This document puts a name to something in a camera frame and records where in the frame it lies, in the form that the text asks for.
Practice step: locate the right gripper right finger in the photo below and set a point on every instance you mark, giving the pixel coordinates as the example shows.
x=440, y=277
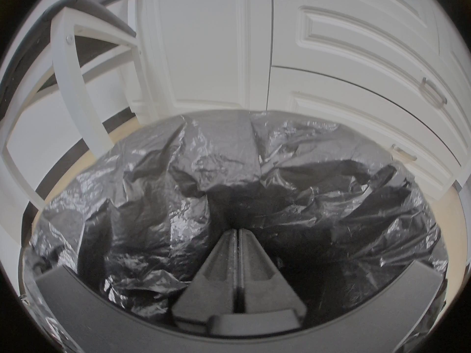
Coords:
x=263, y=270

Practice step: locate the black plastic bag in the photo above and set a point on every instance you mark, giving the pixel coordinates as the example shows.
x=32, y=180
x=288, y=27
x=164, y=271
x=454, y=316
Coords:
x=184, y=182

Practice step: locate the white wardrobe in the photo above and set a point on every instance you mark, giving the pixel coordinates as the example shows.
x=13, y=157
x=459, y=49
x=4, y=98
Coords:
x=331, y=50

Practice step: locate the white chair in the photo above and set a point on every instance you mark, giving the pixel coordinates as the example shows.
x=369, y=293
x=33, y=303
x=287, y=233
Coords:
x=70, y=72

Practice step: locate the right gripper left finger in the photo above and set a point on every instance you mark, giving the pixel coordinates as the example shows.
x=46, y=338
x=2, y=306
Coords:
x=215, y=270

